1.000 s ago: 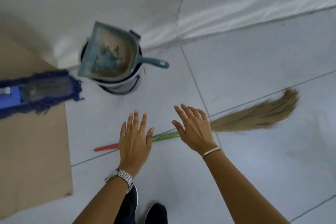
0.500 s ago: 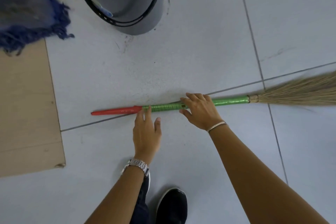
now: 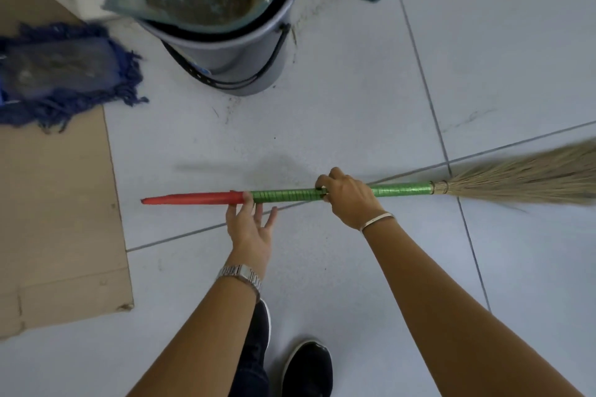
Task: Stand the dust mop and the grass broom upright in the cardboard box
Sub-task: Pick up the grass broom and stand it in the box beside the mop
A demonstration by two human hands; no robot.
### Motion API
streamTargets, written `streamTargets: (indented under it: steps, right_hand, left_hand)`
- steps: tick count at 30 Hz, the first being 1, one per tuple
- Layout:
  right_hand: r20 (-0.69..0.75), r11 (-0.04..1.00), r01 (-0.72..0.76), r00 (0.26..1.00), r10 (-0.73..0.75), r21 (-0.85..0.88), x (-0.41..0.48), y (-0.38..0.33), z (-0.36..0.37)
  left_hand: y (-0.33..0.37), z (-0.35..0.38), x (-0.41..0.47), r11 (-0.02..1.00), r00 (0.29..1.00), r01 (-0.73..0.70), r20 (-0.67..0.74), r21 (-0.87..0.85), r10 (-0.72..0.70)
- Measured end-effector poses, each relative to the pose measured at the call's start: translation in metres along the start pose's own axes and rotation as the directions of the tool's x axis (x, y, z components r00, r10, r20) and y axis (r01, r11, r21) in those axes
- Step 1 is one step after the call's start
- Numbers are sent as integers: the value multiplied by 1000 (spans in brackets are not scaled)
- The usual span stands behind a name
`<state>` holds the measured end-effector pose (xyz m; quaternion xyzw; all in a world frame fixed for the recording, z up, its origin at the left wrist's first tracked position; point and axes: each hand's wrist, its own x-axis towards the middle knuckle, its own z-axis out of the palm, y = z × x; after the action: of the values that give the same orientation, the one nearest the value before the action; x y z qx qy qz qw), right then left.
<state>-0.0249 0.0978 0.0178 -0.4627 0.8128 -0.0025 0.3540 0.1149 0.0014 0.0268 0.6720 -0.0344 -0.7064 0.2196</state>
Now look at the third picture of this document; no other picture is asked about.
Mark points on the person's right hand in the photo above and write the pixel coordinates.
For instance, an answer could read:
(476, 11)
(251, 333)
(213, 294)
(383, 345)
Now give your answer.
(351, 201)

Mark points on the person's left hand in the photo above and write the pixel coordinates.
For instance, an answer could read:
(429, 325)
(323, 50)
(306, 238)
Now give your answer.
(249, 238)

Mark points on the person's left forearm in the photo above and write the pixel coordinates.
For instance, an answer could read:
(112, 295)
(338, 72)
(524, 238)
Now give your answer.
(200, 345)

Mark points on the person's right forearm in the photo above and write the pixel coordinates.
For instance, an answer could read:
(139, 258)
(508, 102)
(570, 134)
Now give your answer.
(456, 317)

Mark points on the person's black right shoe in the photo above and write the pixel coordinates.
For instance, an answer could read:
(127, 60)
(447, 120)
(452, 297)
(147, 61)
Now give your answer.
(309, 371)

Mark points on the silver metal wristwatch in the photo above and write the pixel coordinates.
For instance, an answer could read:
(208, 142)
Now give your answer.
(242, 273)

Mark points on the brown cardboard sheet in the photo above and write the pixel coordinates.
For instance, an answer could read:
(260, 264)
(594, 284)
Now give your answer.
(56, 201)

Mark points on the blue fringed mop head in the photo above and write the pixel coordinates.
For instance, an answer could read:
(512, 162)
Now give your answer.
(60, 66)

